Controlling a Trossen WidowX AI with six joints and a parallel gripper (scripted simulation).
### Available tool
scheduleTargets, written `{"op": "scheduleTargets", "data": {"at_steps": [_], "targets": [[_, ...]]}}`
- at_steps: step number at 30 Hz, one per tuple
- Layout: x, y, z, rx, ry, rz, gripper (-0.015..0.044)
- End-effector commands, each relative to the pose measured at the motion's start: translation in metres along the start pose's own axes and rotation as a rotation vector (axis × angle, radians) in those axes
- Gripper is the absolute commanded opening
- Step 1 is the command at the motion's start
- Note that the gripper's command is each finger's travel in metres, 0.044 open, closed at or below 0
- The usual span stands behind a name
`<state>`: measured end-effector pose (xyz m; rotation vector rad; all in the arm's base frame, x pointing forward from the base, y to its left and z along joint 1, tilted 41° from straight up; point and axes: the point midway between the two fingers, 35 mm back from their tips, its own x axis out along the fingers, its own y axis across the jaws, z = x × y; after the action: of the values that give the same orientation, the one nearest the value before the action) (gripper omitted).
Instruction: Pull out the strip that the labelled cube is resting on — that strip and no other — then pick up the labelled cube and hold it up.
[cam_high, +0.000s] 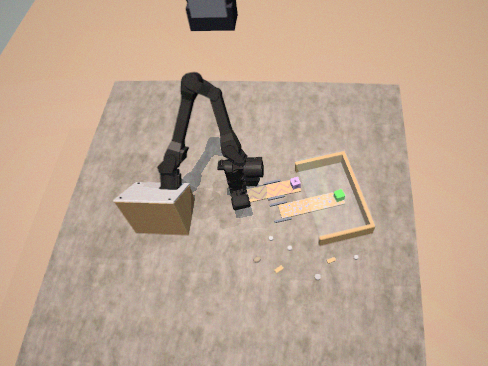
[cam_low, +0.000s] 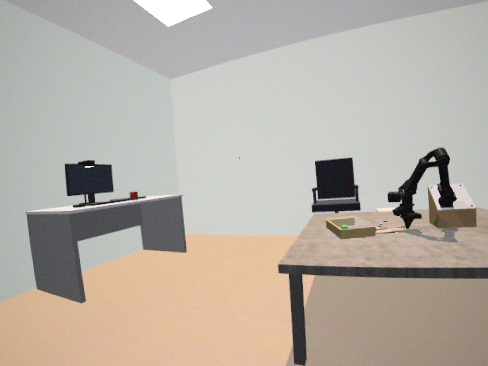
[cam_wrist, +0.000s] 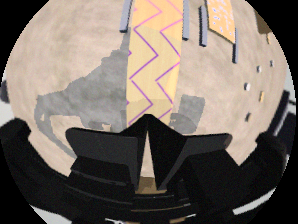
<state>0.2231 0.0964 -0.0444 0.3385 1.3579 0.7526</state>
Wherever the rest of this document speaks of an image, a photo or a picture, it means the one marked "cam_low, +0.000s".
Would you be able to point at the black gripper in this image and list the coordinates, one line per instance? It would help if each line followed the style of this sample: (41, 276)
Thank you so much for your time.
(410, 215)

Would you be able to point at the tan u-shaped low wall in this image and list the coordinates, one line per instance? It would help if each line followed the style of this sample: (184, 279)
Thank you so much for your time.
(350, 227)

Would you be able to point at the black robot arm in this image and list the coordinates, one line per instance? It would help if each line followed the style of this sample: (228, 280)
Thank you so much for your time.
(410, 186)

